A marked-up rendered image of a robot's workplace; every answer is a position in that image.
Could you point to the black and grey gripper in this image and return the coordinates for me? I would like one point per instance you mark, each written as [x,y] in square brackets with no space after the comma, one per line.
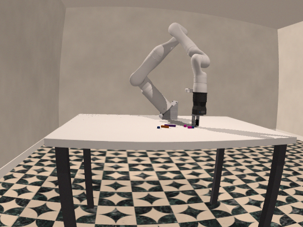
[199,101]

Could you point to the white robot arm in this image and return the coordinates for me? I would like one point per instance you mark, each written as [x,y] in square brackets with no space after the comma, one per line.
[198,60]

